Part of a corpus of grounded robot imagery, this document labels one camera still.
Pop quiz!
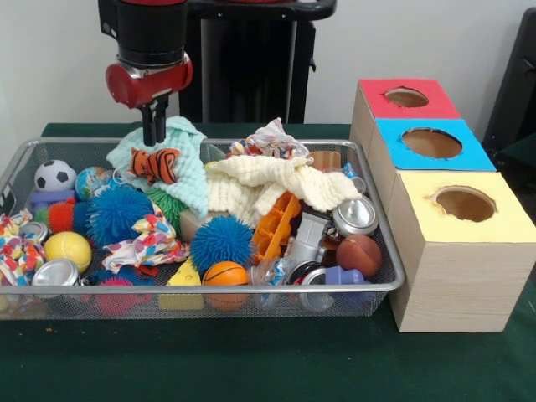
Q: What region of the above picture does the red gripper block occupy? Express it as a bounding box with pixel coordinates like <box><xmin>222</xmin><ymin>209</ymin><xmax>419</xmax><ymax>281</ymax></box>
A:
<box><xmin>104</xmin><ymin>52</ymin><xmax>194</xmax><ymax>147</ymax></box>

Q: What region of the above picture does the orange striped plush tiger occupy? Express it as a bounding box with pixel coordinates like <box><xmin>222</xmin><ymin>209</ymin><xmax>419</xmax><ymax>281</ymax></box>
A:
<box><xmin>126</xmin><ymin>146</ymin><xmax>182</xmax><ymax>186</ymax></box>

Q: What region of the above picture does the mint knitted cloth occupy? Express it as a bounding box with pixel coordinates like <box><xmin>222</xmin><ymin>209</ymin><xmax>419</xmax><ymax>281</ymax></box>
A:
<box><xmin>106</xmin><ymin>116</ymin><xmax>209</xmax><ymax>219</ymax></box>

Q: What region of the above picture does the blue fuzzy ball with eyes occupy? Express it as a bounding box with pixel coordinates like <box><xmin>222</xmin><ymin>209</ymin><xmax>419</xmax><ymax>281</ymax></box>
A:
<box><xmin>85</xmin><ymin>186</ymin><xmax>156</xmax><ymax>248</ymax></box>

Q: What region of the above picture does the cream muslin cloth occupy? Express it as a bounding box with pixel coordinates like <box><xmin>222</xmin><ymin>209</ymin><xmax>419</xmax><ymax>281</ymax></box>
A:
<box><xmin>204</xmin><ymin>155</ymin><xmax>363</xmax><ymax>227</ymax></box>

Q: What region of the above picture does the clear mesh bin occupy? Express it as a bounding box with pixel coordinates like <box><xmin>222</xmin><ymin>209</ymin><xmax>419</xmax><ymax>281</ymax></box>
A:
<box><xmin>0</xmin><ymin>137</ymin><xmax>405</xmax><ymax>322</ymax></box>

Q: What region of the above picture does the wooden box with three holes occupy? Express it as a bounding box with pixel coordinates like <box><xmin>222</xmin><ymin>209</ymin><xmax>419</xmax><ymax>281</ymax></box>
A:
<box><xmin>349</xmin><ymin>77</ymin><xmax>536</xmax><ymax>334</ymax></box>

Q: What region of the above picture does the globe print ball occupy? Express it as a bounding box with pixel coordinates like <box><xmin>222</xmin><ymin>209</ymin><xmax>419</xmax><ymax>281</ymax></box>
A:
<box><xmin>74</xmin><ymin>166</ymin><xmax>111</xmax><ymax>201</ymax></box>

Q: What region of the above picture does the black and white soccer ball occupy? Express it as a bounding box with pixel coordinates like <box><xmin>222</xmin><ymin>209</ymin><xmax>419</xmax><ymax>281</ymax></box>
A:
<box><xmin>33</xmin><ymin>161</ymin><xmax>78</xmax><ymax>193</ymax></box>

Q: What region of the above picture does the blue spiky ball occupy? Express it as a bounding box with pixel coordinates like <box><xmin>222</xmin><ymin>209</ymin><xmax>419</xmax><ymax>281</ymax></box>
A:
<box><xmin>188</xmin><ymin>215</ymin><xmax>256</xmax><ymax>276</ymax></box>

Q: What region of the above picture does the orange plastic block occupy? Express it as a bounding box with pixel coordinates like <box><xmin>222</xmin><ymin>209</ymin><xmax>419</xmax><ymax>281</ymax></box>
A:
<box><xmin>250</xmin><ymin>190</ymin><xmax>302</xmax><ymax>263</ymax></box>

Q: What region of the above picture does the orange basketball toy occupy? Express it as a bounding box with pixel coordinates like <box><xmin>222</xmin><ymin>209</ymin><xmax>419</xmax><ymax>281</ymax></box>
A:
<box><xmin>202</xmin><ymin>261</ymin><xmax>251</xmax><ymax>312</ymax></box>

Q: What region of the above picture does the silver drink can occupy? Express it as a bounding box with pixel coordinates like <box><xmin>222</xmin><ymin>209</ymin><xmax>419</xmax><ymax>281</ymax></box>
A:
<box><xmin>332</xmin><ymin>194</ymin><xmax>380</xmax><ymax>238</ymax></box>

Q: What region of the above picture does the brown football toy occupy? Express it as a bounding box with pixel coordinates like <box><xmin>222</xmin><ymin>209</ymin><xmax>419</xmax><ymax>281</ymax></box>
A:
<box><xmin>336</xmin><ymin>233</ymin><xmax>384</xmax><ymax>279</ymax></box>

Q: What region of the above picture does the dark green tablecloth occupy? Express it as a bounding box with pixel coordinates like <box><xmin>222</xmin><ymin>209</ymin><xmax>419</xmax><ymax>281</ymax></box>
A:
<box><xmin>0</xmin><ymin>121</ymin><xmax>536</xmax><ymax>402</ymax></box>

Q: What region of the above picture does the black chair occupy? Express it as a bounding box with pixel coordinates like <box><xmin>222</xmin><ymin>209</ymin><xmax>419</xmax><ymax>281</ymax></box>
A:
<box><xmin>481</xmin><ymin>6</ymin><xmax>536</xmax><ymax>147</ymax></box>

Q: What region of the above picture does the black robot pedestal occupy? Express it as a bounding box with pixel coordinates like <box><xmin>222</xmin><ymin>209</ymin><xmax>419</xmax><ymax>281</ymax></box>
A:
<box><xmin>178</xmin><ymin>0</ymin><xmax>338</xmax><ymax>125</ymax></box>

